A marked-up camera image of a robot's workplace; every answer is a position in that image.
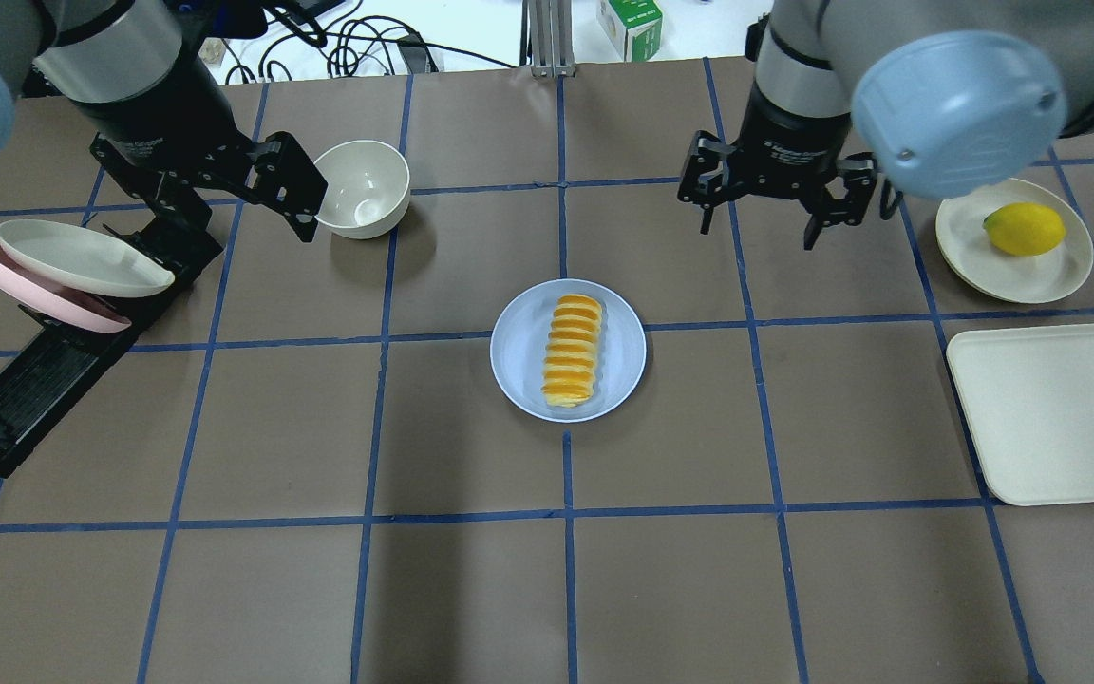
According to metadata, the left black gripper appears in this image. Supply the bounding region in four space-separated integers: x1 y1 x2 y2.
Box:
77 72 327 243

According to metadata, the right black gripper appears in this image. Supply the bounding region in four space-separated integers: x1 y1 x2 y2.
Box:
678 90 878 251

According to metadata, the sliced yellow bread loaf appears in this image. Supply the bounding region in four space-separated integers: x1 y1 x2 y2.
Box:
542 294 604 409

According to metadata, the blue plate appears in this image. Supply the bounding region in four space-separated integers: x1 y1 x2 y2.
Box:
490 278 648 424

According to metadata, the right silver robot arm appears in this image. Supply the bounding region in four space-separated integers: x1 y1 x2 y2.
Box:
677 1 1094 248

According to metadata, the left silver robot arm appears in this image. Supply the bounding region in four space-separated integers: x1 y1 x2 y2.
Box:
0 1 327 242

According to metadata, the cream plate with lemon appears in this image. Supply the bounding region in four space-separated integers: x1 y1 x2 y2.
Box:
936 179 1094 306

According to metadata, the cream plate in rack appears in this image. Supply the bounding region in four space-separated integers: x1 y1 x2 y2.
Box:
0 219 177 298

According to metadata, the pink plate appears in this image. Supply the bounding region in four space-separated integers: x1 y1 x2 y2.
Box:
0 246 133 333

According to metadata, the black plate rack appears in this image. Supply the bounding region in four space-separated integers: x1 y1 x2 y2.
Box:
0 219 224 478

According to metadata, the cream bowl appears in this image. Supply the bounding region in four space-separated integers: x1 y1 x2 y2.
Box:
315 140 411 239

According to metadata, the green white carton box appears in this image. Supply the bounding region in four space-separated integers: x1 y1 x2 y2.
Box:
596 1 664 63

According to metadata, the yellow lemon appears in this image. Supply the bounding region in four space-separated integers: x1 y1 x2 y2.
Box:
982 202 1066 257

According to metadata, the white rectangular tray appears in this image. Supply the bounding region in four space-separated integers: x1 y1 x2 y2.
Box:
947 324 1094 506

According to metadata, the aluminium frame post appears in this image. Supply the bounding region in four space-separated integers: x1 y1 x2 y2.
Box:
519 0 577 79

